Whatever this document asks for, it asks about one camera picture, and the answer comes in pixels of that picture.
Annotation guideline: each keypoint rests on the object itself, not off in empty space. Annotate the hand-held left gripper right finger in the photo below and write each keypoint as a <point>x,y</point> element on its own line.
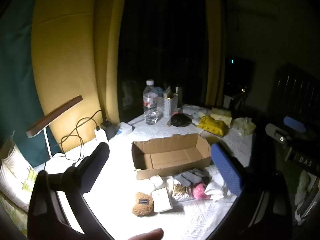
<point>226,170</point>

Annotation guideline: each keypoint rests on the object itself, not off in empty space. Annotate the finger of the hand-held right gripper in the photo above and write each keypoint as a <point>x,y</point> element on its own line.
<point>276,134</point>
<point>295,124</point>

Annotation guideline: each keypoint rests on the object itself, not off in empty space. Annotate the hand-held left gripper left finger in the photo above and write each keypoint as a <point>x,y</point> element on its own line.
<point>96,165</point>

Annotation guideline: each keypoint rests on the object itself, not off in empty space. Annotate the white cloth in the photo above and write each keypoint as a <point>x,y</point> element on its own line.
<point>220,191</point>

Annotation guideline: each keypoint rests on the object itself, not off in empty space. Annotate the pink plush toy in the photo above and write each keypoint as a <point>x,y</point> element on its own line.
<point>199,192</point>

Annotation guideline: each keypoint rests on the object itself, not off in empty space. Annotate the grey knit gloves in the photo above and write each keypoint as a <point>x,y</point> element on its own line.
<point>190,177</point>

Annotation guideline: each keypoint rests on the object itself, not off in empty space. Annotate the cotton swab bag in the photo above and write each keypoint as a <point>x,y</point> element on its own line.
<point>181,192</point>

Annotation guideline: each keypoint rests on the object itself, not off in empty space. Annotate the brown cardboard box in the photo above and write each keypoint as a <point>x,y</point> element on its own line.
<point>175,172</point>

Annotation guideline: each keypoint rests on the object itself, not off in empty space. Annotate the small tissue pack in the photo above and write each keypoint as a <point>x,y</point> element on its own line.
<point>162,200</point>

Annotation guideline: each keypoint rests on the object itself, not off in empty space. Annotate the white charger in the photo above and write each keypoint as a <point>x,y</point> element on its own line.
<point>100,135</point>

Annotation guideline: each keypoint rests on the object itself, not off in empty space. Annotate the dark slatted chair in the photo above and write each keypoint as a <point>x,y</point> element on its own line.
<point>295,92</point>

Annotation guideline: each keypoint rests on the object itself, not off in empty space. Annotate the crinkled clear plastic bag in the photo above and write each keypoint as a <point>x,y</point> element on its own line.
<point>244,127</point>

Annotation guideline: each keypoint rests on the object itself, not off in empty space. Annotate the black power adapter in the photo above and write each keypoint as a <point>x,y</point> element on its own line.
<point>108,129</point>

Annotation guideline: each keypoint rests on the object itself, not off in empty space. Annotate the yellow wipes packet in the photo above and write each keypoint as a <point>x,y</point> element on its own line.
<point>212,127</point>

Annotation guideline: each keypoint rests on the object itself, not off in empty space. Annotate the white and blue tissue box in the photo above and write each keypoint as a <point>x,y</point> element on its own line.
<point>124,129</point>

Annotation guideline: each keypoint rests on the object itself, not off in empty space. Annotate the pale yellow sponge block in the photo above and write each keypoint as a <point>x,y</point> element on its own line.
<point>221,115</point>

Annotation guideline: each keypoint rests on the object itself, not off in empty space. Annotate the white cotton wad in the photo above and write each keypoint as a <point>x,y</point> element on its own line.
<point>158,181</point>

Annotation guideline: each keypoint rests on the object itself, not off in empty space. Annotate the white desk lamp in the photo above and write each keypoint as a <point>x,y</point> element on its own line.
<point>53,116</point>

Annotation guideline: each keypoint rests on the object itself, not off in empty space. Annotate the black round lid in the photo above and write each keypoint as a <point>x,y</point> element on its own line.
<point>181,120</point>

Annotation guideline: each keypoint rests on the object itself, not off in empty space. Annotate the clear water bottle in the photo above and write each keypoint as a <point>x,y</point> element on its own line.
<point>150,105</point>

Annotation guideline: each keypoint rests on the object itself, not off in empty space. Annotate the white perforated basket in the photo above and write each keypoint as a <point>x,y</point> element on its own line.
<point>169,107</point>

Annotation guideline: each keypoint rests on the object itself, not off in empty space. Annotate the metal flask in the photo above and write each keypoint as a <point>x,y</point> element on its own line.
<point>179,96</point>

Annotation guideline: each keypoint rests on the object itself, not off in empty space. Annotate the pale blue packet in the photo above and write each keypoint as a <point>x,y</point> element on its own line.
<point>159,91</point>

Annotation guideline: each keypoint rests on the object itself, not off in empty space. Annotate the narrow yellow curtain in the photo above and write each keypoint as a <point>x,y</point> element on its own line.
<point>215,42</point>

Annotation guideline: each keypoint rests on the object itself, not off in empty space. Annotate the teal cloth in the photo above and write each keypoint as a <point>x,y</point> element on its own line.
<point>15,80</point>

